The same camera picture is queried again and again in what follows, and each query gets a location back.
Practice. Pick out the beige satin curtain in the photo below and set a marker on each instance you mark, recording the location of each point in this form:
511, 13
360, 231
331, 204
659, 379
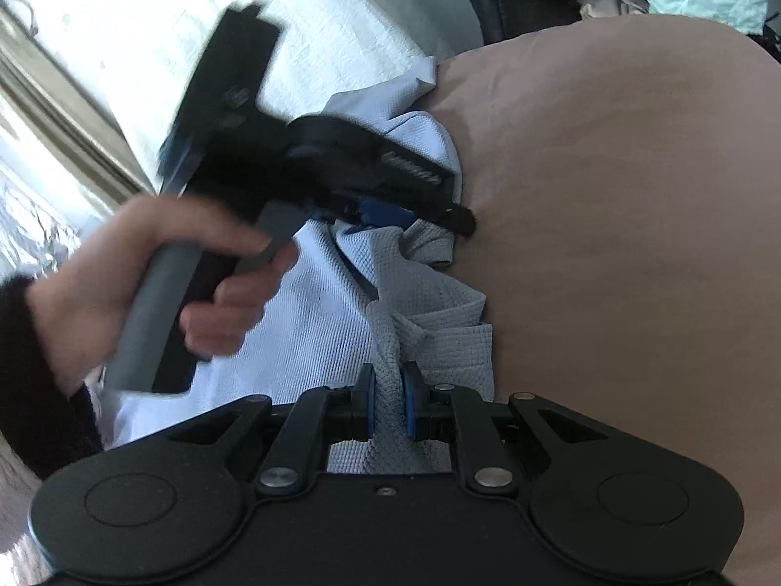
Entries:
55, 91

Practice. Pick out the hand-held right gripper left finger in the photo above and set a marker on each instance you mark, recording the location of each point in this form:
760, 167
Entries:
368, 406

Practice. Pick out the grey mesh shirt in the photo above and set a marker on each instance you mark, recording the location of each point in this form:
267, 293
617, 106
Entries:
341, 293

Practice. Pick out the person's left forearm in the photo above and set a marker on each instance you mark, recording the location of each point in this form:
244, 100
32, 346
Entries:
36, 390

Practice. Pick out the person's left hand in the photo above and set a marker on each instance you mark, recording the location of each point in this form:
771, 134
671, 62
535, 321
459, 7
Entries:
91, 281

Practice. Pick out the cream cloth cover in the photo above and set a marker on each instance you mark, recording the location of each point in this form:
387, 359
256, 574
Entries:
335, 24

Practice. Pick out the brown bed sheet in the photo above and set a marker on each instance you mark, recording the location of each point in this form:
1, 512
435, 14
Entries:
610, 195

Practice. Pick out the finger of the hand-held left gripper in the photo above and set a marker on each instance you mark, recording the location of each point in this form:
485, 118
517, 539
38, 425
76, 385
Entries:
387, 215
415, 168

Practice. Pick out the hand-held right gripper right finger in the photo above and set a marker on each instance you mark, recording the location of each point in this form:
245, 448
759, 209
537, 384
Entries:
410, 406

